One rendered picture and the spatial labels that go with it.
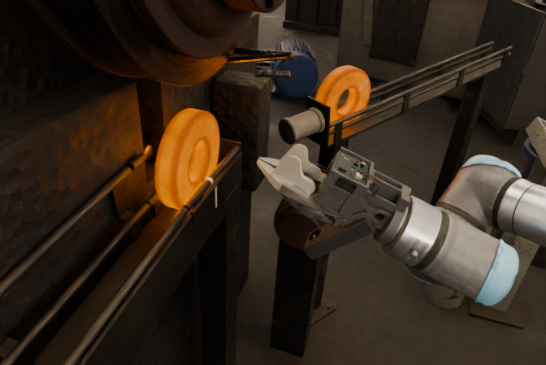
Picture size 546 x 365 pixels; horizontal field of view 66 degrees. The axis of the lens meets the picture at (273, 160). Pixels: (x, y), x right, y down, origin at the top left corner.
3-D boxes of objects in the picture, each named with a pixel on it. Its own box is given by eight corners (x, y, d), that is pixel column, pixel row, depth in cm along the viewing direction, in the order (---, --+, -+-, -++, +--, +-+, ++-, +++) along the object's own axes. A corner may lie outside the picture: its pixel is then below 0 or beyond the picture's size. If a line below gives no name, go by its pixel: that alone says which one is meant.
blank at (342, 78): (327, 138, 105) (336, 144, 103) (304, 98, 94) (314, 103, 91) (367, 95, 107) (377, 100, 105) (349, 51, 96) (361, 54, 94)
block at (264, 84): (209, 184, 91) (207, 78, 79) (224, 166, 98) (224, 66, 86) (255, 194, 89) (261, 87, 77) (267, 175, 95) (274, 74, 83)
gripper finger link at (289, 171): (269, 134, 59) (327, 165, 58) (255, 166, 62) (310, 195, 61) (262, 144, 56) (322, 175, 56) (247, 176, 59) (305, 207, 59)
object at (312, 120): (278, 138, 95) (277, 115, 92) (307, 125, 100) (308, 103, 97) (294, 149, 91) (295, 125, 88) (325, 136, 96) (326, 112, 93)
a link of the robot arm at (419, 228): (408, 237, 65) (405, 281, 57) (379, 223, 65) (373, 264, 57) (440, 197, 60) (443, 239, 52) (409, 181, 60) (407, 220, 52)
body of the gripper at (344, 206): (337, 143, 60) (413, 181, 60) (314, 186, 65) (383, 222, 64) (327, 169, 54) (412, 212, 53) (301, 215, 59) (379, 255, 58)
